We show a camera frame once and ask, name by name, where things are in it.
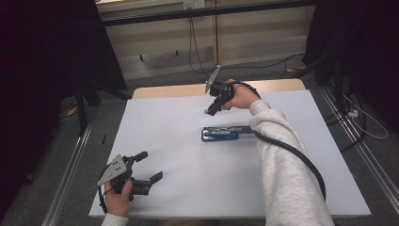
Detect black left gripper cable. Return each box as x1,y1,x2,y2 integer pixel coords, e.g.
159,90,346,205
97,161,115,215

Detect black curtain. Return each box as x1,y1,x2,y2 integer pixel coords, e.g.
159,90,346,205
0,0,128,218
302,0,399,133

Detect black hanging cable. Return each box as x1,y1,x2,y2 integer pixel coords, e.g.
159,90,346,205
187,15,218,76

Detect white floor cable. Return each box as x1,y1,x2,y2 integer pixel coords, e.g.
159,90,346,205
341,92,390,140

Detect black cable bundle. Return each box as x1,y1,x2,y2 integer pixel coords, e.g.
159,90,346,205
323,74,367,153

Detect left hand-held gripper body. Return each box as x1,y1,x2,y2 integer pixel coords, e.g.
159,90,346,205
96,153,152,202

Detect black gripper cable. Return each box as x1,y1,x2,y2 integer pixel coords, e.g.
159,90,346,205
97,161,115,215
231,80,327,202

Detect black stand leg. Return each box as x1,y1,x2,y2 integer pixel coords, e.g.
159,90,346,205
294,48,334,80

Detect white table sheet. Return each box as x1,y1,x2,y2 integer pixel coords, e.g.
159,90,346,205
88,89,373,219

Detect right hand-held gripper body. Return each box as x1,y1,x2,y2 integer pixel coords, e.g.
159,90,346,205
204,64,235,111

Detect black floor cable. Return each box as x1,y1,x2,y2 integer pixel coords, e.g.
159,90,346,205
215,52,307,80

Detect black horizontal bar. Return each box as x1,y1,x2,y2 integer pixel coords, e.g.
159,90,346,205
101,0,316,28

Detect black stand legs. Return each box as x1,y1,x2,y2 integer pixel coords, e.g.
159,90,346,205
73,77,134,137

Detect white wall socket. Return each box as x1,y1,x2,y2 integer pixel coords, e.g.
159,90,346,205
183,0,207,10

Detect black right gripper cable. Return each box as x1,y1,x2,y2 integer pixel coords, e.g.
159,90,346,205
231,80,327,202

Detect person's right hand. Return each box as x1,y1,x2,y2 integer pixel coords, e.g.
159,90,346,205
220,78,262,111

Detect blue stapler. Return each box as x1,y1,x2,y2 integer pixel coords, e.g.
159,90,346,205
200,124,256,143

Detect metal floor rail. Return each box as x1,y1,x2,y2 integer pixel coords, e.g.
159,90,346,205
318,86,399,206
40,121,94,226

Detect person's left hand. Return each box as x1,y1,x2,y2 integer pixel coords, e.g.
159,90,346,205
104,180,134,218

